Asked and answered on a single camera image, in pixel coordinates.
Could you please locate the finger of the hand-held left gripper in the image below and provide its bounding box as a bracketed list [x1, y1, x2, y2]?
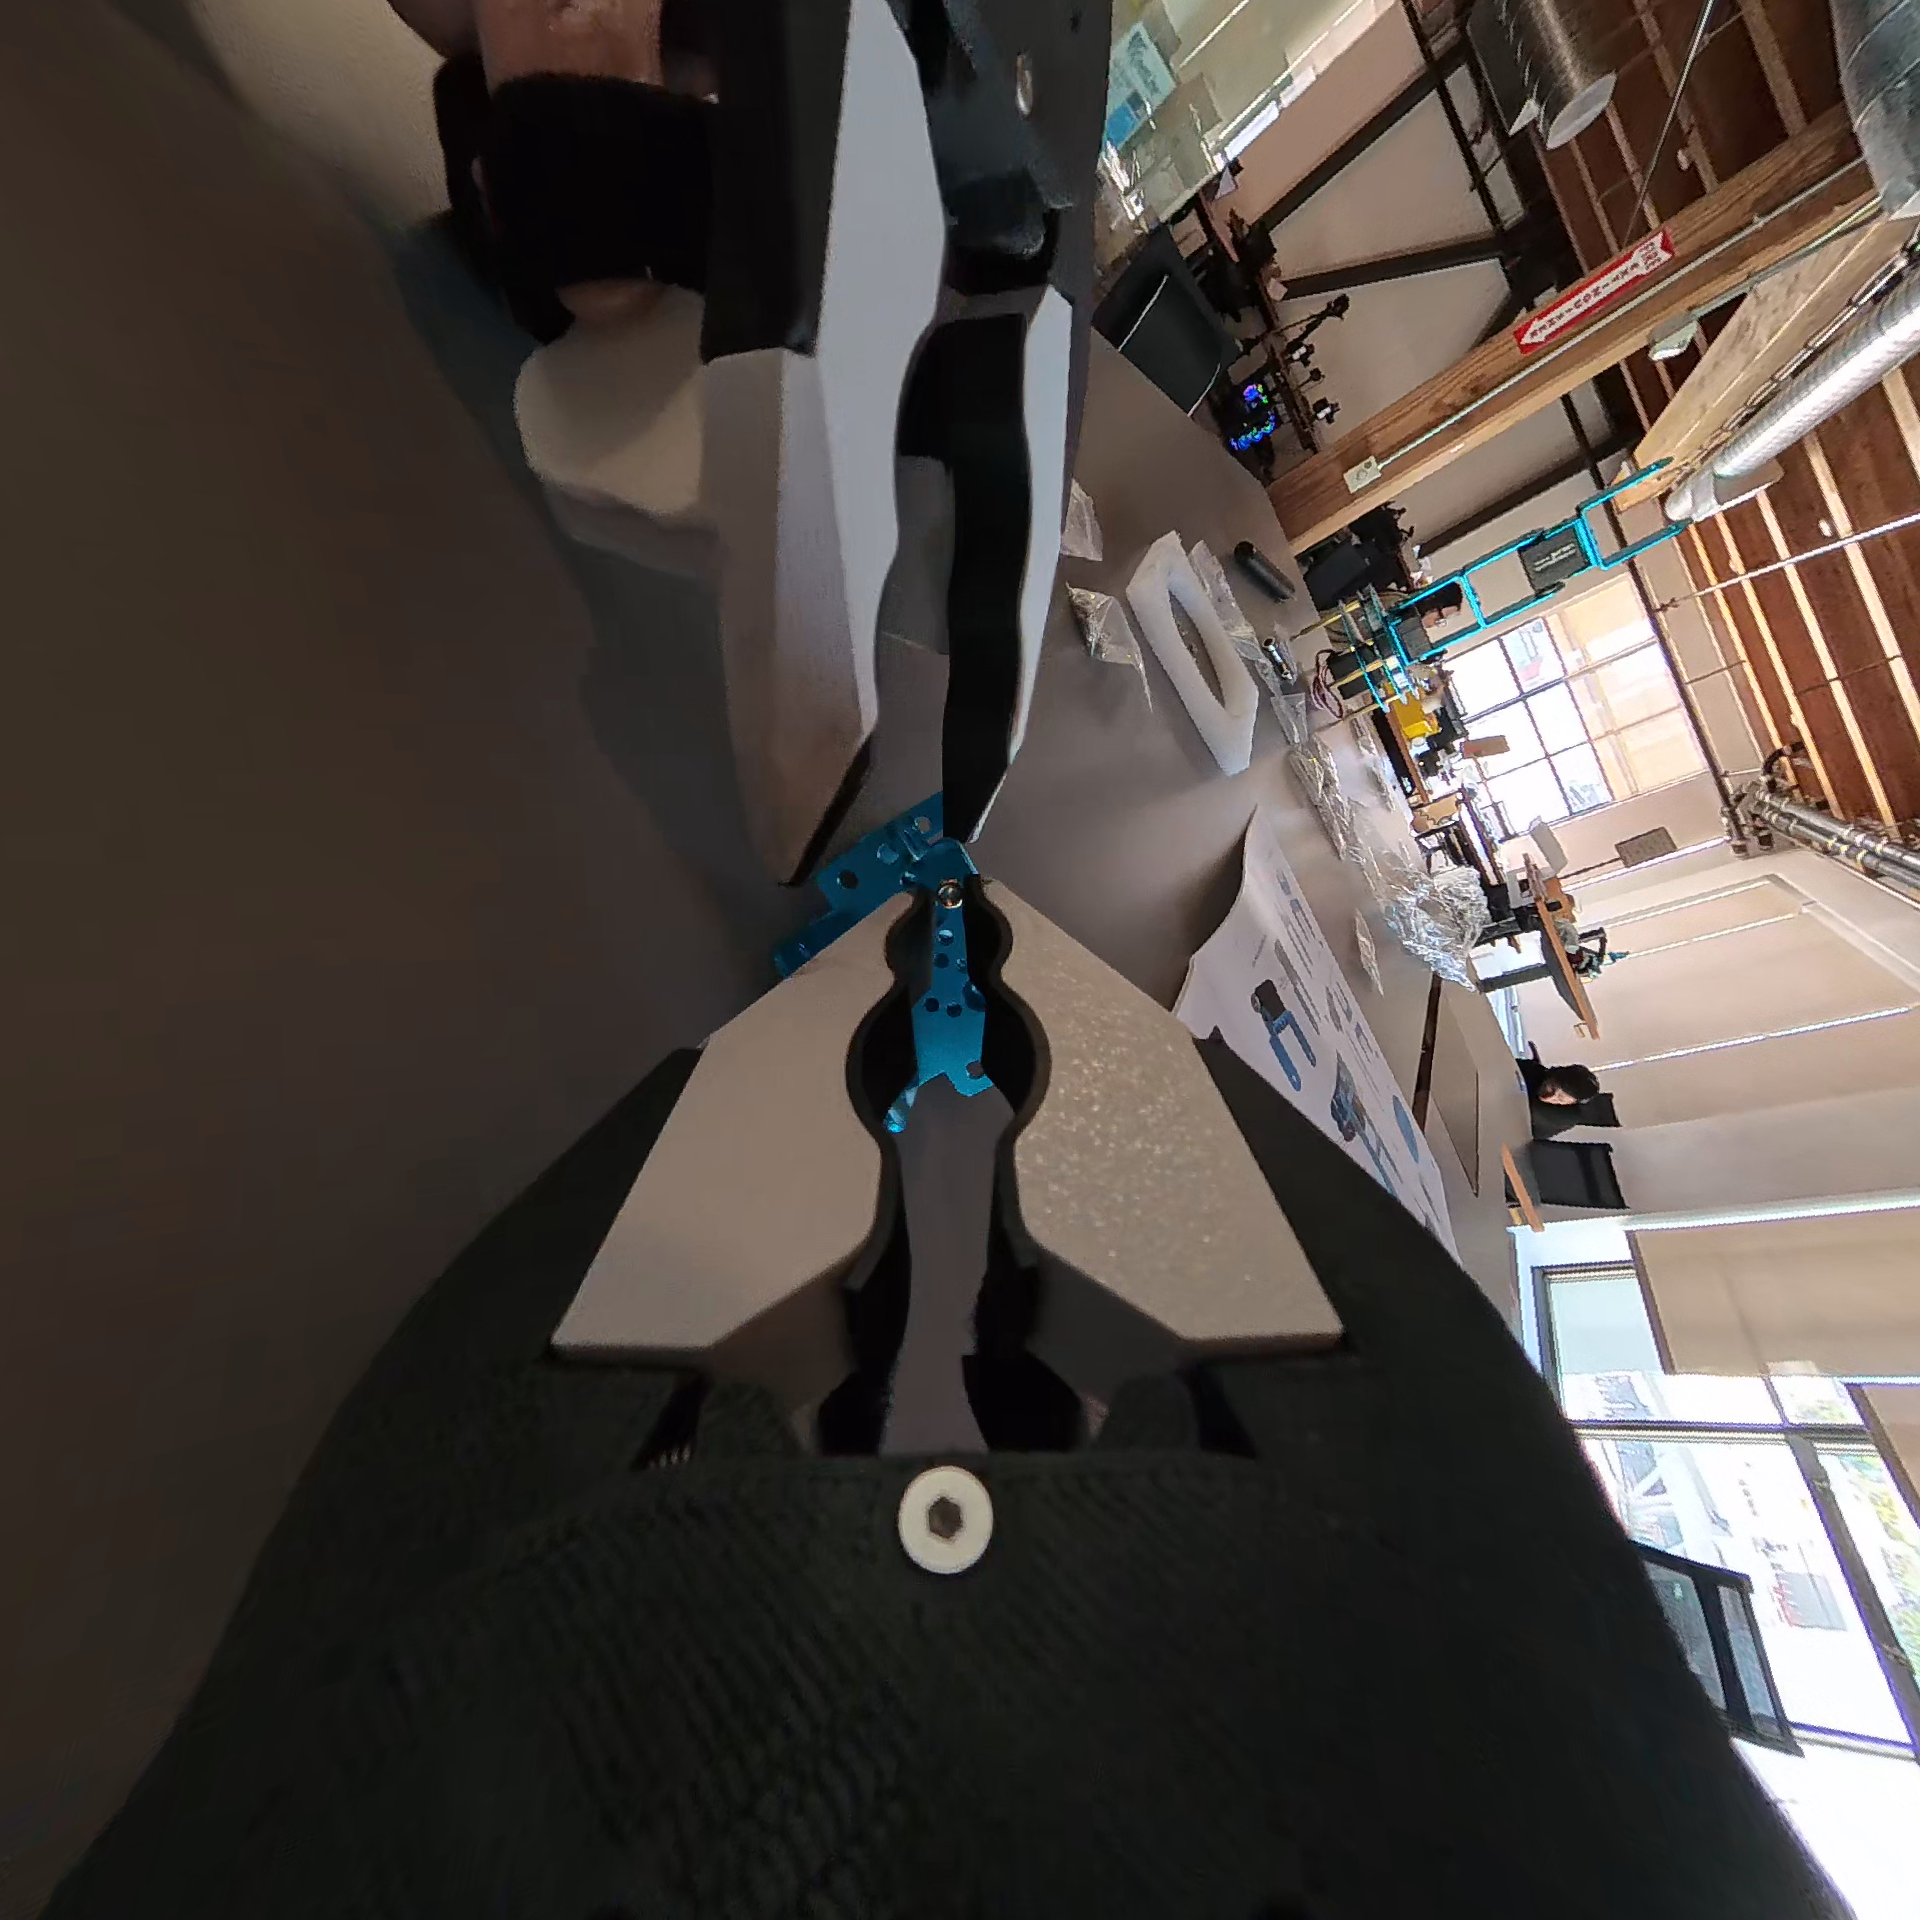
[899, 289, 1090, 843]
[705, 0, 952, 890]

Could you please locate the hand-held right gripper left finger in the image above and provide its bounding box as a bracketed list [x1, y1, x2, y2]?
[549, 881, 952, 1451]

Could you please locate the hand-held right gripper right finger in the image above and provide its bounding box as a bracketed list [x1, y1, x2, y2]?
[952, 876, 1349, 1451]

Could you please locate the blue metal bracket assembly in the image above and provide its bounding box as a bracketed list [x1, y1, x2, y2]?
[771, 794, 1001, 1131]

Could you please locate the dark grey desk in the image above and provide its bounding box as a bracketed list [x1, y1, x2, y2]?
[0, 0, 1515, 1920]

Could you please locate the person's left hand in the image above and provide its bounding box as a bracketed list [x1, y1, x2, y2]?
[388, 0, 717, 343]

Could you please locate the black office chair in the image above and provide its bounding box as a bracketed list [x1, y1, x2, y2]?
[1090, 224, 1243, 417]
[1642, 1543, 1801, 1755]

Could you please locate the white foam block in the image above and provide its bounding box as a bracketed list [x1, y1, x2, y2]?
[1125, 529, 1260, 776]

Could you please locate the printed instruction manual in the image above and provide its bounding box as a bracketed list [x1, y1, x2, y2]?
[1172, 809, 1460, 1261]

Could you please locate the crumpled clear plastic wrap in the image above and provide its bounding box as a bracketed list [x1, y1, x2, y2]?
[1354, 840, 1492, 996]

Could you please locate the pile of small plastic bags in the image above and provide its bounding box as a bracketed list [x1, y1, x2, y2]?
[1268, 626, 1393, 903]

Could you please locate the wooden pillar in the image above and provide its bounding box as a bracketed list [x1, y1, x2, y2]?
[1268, 116, 1920, 556]

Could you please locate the red and white sign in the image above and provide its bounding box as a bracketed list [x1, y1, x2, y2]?
[1515, 234, 1672, 353]

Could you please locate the large glass window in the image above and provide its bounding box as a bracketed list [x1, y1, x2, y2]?
[1531, 1256, 1920, 1755]

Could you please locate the silver ventilation duct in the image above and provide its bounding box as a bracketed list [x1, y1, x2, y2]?
[1657, 267, 1920, 524]

